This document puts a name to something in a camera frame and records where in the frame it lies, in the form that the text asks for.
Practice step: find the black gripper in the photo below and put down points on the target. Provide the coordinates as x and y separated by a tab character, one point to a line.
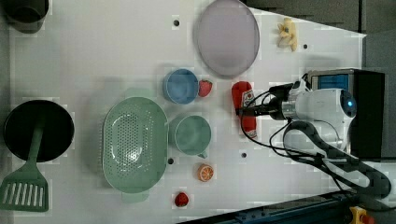
282	106

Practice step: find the red ketchup bottle toy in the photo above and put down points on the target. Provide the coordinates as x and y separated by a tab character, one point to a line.
243	95

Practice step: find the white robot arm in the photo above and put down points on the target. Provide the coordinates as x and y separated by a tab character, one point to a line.
316	133

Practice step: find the green oval strainer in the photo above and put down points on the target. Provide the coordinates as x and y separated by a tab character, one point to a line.
135	145

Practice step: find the green mug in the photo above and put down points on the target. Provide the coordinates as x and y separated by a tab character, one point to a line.
190	135

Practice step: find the grey round plate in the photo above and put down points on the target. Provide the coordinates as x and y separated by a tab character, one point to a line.
228	37

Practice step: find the peeled banana toy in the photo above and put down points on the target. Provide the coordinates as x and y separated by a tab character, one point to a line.
288	34

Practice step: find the orange slice toy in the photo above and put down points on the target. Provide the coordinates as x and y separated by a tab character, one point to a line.
205	172

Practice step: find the blue cup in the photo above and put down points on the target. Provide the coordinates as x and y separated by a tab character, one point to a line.
180	86

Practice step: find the small red strawberry toy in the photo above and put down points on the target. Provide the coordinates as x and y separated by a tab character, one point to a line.
181	200

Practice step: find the yellow red emergency button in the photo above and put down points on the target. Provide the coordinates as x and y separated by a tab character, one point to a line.
360	216

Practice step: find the green slotted spatula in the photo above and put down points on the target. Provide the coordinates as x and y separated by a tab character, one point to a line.
26	189

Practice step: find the dark grey cup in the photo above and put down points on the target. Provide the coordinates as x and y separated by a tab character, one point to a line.
26	16

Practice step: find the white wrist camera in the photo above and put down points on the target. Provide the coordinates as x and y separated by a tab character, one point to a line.
299	87

